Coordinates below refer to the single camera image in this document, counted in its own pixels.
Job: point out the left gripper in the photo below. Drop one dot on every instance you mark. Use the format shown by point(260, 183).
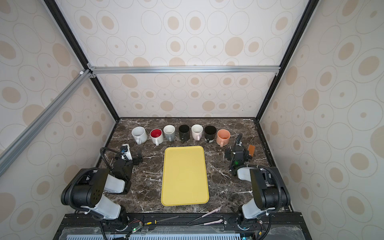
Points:
point(139, 158)

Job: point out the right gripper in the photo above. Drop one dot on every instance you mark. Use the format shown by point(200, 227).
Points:
point(229, 154)

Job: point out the cream and peach mug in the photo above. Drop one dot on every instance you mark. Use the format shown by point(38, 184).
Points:
point(223, 137)

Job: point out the black mug white base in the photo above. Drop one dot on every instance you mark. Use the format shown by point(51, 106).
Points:
point(210, 133)

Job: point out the white speckled mug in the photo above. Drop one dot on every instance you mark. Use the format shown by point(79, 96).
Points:
point(140, 135)

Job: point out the white mug red inside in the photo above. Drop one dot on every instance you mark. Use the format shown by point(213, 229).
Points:
point(157, 136)

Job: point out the pink mug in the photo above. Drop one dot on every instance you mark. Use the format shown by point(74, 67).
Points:
point(197, 132)

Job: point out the grey mug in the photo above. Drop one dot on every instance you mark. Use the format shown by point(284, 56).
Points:
point(169, 132)

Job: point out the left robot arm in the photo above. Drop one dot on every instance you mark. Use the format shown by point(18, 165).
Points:
point(85, 192)

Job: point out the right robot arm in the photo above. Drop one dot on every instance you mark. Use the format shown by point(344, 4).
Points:
point(270, 193)

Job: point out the orange small bottle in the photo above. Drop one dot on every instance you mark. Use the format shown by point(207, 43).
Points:
point(251, 150)

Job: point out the yellow plastic tray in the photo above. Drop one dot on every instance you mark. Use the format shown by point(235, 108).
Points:
point(185, 180)

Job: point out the yellow handled screwdriver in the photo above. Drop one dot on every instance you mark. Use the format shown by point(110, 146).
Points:
point(160, 221)

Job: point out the pink handled tweezers upper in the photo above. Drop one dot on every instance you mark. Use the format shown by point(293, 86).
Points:
point(203, 216)

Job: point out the black base frame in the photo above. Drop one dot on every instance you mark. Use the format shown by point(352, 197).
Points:
point(217, 226)

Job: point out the horizontal aluminium rail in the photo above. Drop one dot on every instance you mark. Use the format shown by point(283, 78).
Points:
point(189, 69)

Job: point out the left slanted aluminium rail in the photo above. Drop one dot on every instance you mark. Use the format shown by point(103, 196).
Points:
point(25, 138)

